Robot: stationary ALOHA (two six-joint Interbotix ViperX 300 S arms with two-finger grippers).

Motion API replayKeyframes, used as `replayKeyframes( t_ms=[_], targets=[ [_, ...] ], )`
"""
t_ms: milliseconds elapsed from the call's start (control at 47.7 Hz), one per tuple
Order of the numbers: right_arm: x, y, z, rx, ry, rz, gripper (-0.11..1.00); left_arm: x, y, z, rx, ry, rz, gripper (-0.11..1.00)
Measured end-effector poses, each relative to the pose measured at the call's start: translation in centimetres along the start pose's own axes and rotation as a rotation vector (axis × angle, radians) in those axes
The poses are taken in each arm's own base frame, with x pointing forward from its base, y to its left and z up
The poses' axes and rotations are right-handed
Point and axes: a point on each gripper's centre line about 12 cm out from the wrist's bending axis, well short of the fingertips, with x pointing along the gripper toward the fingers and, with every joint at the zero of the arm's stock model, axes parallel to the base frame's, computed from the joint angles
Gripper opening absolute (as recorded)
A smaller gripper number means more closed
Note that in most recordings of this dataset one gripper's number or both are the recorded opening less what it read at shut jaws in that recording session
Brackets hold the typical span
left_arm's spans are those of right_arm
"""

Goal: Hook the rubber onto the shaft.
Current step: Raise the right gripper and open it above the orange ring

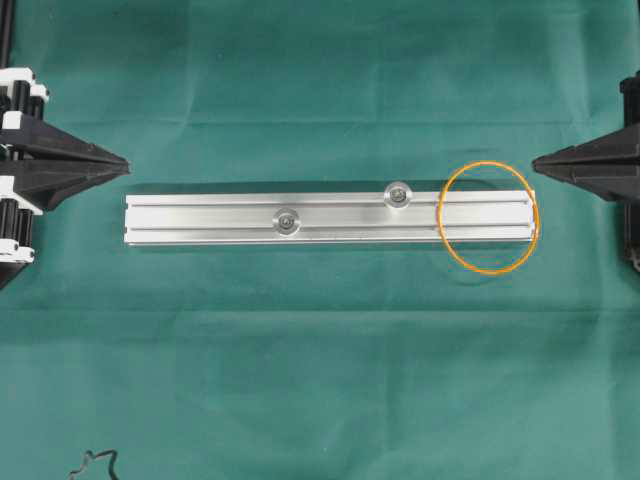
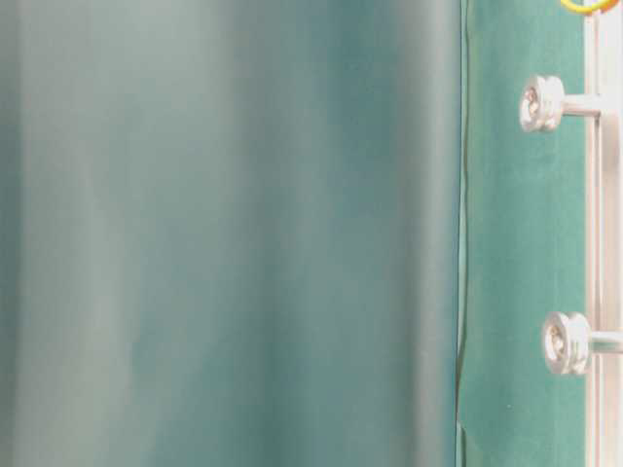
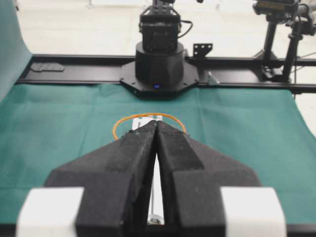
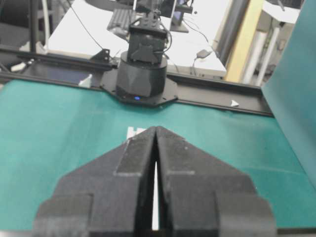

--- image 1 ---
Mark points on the silver pulley shaft mid rail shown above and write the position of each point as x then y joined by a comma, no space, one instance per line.
286,222

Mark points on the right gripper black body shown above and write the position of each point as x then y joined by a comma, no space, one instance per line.
629,88

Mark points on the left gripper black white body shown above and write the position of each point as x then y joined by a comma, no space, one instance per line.
21,95

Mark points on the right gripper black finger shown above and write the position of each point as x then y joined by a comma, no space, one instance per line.
620,146
615,184

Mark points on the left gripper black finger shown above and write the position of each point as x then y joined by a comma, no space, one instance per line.
45,184
46,142

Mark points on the silver aluminium extrusion rail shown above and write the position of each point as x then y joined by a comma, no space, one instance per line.
327,218

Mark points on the silver pulley shaft near ring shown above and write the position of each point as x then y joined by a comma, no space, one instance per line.
397,195

